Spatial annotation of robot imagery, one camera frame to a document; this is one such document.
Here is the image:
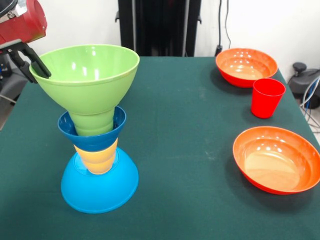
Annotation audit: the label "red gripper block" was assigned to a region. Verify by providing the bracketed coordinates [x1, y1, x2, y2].
[0, 0, 52, 84]

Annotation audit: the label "light green plastic bowl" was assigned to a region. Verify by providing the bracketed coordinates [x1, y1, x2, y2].
[29, 44, 141, 116]

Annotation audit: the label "green stepped plastic cup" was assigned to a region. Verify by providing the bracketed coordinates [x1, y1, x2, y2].
[68, 106, 116, 137]

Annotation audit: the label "dark blue plastic bowl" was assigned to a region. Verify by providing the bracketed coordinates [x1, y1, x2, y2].
[57, 105, 127, 152]

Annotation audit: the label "yellow stepped plastic cup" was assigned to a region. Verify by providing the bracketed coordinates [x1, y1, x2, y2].
[73, 138, 119, 175]

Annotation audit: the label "light blue plastic bowl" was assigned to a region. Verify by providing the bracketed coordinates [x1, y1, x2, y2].
[60, 146, 140, 214]

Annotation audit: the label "black equipment box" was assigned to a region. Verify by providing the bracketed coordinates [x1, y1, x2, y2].
[0, 49, 13, 81]

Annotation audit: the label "dark green tablecloth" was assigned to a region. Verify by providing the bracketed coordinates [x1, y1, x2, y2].
[0, 54, 320, 240]

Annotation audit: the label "orange plastic bowl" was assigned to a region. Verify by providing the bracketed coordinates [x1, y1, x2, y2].
[215, 47, 279, 89]
[232, 126, 320, 195]

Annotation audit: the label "red plastic cup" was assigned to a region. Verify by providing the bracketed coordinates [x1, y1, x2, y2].
[250, 78, 287, 119]

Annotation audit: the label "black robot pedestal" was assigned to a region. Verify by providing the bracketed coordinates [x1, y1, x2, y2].
[115, 0, 203, 57]

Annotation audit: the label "black wall cable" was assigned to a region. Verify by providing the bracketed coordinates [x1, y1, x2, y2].
[215, 0, 232, 57]

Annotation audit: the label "blue and white cables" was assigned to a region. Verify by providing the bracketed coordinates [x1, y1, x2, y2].
[301, 76, 320, 128]

